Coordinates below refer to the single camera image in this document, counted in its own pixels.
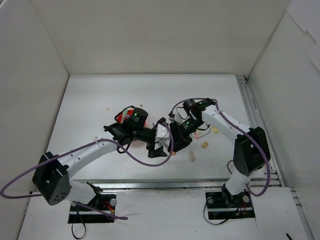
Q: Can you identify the green highlighter marker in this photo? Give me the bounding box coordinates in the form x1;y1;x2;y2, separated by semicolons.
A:
119;107;133;124

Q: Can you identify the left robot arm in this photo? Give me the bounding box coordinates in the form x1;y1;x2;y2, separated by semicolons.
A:
32;107;173;210

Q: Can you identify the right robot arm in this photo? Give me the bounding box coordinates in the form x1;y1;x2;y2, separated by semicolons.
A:
168;97;271;206

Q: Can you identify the white eraser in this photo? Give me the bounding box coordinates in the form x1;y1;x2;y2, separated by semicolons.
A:
189;150;196;162

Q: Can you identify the yellow eraser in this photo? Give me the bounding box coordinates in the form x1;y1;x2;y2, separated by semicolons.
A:
201;141;209;149

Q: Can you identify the orange round divided organizer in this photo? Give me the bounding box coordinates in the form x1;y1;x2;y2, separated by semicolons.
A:
114;106;151;148

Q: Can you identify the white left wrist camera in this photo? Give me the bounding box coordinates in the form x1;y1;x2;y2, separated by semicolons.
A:
155;124;171;141

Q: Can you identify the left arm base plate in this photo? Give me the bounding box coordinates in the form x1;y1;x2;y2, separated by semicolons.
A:
67;184;117;224

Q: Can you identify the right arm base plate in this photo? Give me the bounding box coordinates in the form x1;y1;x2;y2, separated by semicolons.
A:
204;190;256;223

